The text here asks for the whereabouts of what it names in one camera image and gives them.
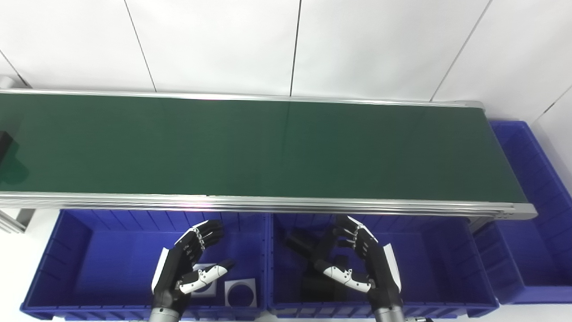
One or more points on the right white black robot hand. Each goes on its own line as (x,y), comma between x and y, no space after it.
(380,273)

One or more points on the black cylinder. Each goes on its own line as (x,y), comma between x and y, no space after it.
(4,147)

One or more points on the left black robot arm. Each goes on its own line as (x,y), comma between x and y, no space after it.
(163,315)

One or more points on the black block part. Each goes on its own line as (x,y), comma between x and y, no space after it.
(317,286)

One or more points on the aluminium conveyor leg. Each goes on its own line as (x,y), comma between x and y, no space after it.
(480,223)
(18,220)

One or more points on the blue bin with white plates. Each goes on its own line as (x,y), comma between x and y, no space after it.
(111,264)

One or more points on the empty blue plastic bin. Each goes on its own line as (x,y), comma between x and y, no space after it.
(536,223)

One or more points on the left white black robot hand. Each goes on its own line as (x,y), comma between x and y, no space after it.
(172,273)

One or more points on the green conveyor belt aluminium frame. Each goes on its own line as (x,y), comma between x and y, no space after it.
(268,147)

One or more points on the blue bin with black parts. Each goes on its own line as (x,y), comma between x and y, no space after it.
(429,268)

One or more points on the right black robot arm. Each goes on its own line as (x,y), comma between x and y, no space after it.
(389,315)

